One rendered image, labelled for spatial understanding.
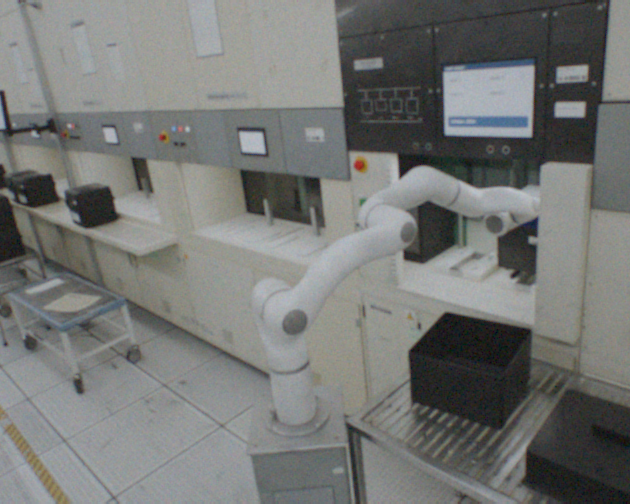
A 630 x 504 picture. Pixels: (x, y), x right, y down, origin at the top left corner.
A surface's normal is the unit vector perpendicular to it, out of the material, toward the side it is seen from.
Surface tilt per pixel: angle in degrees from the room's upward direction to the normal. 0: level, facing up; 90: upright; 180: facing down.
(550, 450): 0
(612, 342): 90
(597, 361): 90
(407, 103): 90
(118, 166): 90
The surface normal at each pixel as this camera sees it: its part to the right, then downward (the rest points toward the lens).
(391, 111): -0.70, 0.33
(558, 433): -0.11, -0.93
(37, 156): 0.70, 0.18
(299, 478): 0.00, 0.36
